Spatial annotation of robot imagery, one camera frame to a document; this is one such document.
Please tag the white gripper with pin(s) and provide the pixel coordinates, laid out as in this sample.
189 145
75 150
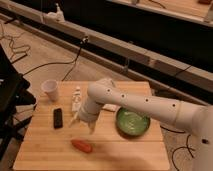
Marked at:
89 113

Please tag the white paper cup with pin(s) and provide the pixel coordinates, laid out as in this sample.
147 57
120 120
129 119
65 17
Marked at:
50 88

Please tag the white object on rail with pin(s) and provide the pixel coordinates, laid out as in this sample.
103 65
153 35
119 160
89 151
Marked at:
58 15

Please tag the long wooden rail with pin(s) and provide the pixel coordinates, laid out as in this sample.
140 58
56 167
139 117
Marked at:
169 50

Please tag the green ceramic bowl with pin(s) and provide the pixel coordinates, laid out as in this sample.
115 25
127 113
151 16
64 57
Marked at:
131 123

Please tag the wooden table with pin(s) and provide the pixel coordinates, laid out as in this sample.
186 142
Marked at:
48 149

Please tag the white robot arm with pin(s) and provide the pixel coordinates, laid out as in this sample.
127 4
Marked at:
192 118

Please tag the black rectangular remote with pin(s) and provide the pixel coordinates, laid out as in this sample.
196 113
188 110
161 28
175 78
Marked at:
57 118

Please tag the black chair frame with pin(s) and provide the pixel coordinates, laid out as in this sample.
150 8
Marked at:
13 92

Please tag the white tube bottle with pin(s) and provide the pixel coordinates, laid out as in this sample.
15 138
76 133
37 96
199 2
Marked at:
76 99

